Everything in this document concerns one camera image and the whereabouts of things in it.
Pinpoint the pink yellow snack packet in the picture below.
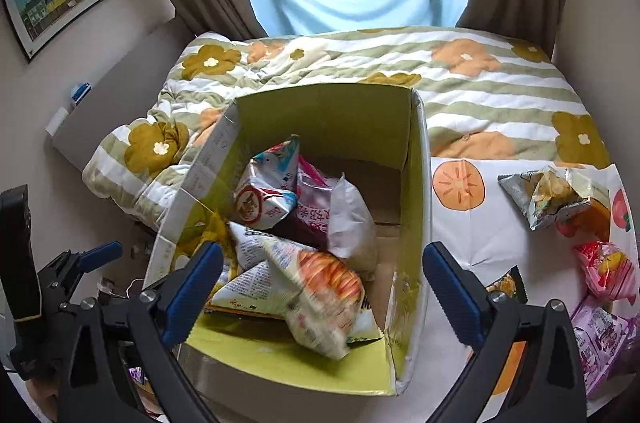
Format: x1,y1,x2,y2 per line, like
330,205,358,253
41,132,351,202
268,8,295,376
574,240,636,304

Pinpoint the floral striped blanket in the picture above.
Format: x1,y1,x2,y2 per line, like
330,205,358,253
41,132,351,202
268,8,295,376
82,27,613,224

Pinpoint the blue white red-circle snack packet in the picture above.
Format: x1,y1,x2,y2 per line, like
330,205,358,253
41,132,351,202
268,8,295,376
234,136,301,230

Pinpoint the orange white triangular snack packet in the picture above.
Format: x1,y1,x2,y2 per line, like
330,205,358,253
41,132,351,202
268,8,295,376
260,235,383,360

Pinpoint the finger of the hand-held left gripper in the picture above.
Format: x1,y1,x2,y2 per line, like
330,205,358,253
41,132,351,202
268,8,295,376
42,242,123,304

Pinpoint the persimmon print tablecloth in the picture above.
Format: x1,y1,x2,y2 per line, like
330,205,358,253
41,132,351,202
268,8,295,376
180,156,633,409

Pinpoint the small white box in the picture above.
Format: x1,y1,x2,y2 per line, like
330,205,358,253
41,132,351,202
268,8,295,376
45,107,68,136

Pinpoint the plain white snack packet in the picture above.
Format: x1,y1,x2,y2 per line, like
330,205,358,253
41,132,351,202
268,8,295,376
327,173,378,274

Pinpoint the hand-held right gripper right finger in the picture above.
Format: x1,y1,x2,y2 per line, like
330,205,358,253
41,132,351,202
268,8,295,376
424,242,586,423

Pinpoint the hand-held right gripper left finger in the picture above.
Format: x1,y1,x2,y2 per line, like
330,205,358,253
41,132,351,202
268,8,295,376
57,242,224,423

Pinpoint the purple snack packet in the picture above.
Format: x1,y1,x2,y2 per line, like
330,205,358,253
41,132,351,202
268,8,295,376
570,295,636,399

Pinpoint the green cardboard box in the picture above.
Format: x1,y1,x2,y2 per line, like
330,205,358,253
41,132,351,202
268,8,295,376
145,84,432,396

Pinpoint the small yellow black snack packet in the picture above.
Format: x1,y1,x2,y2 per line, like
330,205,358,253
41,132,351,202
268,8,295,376
484,267,528,304

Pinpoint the white grey triangular snack packet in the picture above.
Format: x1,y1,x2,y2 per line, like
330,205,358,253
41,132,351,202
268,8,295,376
215,223,281,311

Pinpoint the green yellow chips packet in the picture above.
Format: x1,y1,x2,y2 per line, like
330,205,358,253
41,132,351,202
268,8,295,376
497,166,611,231

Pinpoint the grey headboard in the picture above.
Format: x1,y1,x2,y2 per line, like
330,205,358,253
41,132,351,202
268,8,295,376
50,18,198,174

